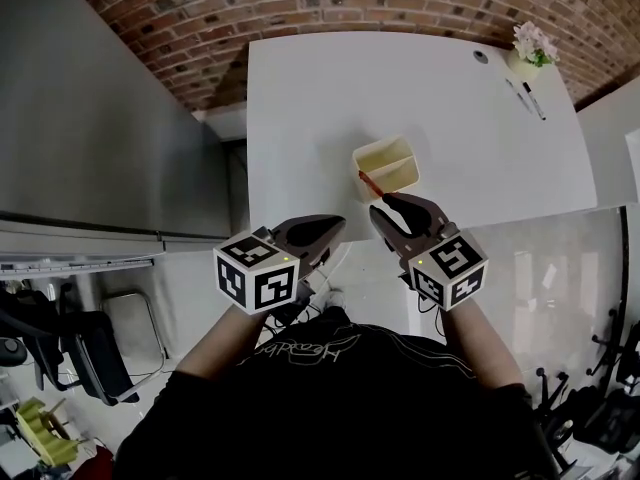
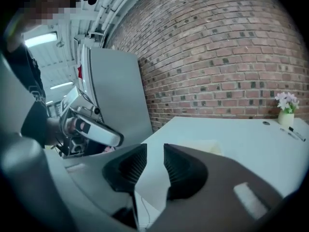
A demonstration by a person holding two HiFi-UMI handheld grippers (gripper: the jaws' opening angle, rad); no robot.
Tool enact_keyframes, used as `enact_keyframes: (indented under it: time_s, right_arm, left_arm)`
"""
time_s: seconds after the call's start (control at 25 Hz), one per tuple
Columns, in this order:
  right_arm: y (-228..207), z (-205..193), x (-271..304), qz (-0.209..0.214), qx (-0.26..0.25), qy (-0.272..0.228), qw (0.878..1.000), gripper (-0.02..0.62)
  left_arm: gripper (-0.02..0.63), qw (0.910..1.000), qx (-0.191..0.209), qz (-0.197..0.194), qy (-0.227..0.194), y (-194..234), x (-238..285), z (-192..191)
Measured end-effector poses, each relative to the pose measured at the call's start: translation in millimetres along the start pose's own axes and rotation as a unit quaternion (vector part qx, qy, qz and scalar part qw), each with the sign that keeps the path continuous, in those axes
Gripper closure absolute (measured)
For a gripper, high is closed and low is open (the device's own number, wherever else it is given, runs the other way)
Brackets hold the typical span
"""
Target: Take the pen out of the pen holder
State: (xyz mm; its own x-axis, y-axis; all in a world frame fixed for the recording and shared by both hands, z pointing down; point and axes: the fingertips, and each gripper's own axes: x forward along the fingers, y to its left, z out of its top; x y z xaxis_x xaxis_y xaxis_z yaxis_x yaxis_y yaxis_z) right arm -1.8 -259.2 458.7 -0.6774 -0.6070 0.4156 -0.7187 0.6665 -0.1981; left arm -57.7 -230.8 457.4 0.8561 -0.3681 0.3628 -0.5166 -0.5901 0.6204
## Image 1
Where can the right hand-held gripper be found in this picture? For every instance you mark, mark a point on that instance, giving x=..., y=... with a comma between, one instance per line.
x=447, y=273

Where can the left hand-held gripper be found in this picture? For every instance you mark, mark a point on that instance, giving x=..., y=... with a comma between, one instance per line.
x=257, y=278

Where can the red pen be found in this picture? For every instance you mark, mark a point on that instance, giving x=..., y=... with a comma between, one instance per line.
x=371, y=184

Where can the cream plastic pen holder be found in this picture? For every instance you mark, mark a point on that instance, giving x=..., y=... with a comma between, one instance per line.
x=395, y=165

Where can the person's left forearm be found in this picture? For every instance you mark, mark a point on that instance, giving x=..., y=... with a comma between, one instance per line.
x=225, y=340

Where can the person's right forearm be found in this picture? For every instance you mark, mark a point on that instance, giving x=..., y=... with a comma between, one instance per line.
x=475, y=343

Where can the person's white shoe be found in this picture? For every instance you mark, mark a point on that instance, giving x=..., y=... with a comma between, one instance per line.
x=331, y=299

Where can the grey marker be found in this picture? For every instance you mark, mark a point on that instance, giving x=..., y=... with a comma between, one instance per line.
x=518, y=95

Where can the person's black shirt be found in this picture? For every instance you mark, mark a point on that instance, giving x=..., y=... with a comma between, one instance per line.
x=340, y=408

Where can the black and white marker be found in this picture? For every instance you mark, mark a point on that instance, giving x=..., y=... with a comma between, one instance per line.
x=534, y=100

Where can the white pot with flowers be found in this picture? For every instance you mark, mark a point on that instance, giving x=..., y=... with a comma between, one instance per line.
x=534, y=50

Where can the grey metal cabinet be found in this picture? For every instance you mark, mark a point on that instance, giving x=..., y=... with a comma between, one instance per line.
x=100, y=133

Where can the black chair base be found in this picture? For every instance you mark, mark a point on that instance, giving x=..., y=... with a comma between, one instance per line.
x=595, y=398

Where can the black office chair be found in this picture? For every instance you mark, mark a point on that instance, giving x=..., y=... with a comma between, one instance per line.
x=85, y=353

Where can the yellow-green foam block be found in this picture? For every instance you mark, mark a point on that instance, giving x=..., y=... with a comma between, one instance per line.
x=42, y=435

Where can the metal frame stool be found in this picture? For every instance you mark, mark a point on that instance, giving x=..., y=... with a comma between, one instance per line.
x=142, y=318

